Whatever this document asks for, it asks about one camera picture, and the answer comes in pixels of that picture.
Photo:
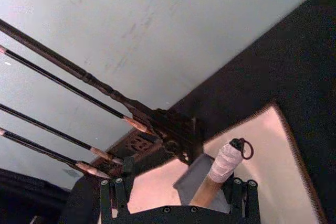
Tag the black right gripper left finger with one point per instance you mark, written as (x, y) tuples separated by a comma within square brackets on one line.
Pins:
[(115, 197)]

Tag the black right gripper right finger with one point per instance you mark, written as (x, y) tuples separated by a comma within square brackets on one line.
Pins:
[(245, 197)]

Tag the bamboo brush with white tape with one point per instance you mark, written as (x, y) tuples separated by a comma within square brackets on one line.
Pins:
[(223, 166)]

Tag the white felt mat brown edge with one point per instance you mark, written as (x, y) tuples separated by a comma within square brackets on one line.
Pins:
[(265, 155)]

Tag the dark wooden brush rack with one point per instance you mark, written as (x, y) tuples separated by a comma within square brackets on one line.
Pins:
[(168, 127)]

